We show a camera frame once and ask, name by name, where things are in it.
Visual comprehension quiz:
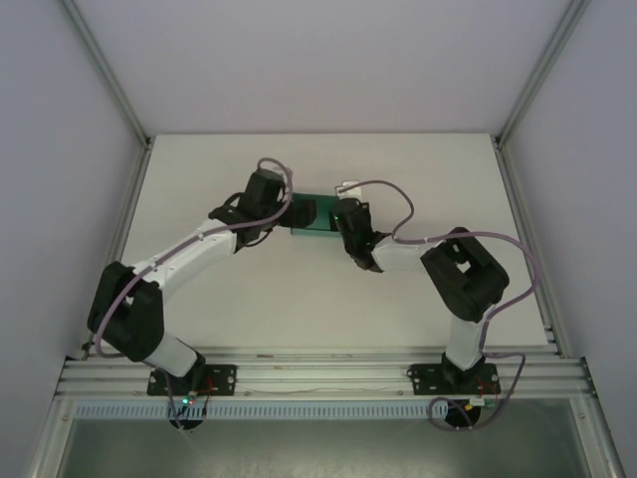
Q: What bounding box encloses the teal paper box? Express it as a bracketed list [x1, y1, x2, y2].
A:
[289, 191, 344, 238]

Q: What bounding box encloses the metal sheet panel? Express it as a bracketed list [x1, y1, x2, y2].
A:
[29, 416, 623, 478]

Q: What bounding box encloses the left aluminium side rail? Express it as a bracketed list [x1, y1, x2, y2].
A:
[78, 137, 153, 360]

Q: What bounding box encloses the aluminium side rail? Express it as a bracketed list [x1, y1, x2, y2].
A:
[78, 137, 153, 360]
[492, 137, 567, 359]

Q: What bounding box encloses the aluminium mounting rail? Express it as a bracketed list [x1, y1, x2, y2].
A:
[57, 347, 596, 399]

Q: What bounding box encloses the right aluminium side rail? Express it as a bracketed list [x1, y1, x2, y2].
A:
[492, 137, 567, 359]

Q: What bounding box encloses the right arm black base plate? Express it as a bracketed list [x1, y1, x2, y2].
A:
[405, 362, 502, 397]

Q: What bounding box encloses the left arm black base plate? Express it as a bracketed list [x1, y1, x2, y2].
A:
[146, 362, 238, 397]

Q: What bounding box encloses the slotted cable duct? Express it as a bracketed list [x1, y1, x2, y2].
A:
[74, 403, 472, 420]

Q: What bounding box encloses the left aluminium frame post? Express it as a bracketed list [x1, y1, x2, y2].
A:
[62, 0, 151, 146]

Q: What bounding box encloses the aluminium frame post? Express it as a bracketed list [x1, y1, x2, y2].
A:
[62, 0, 151, 146]
[496, 0, 594, 146]

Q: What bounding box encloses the right aluminium frame post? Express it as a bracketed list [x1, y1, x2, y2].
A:
[496, 0, 594, 146]

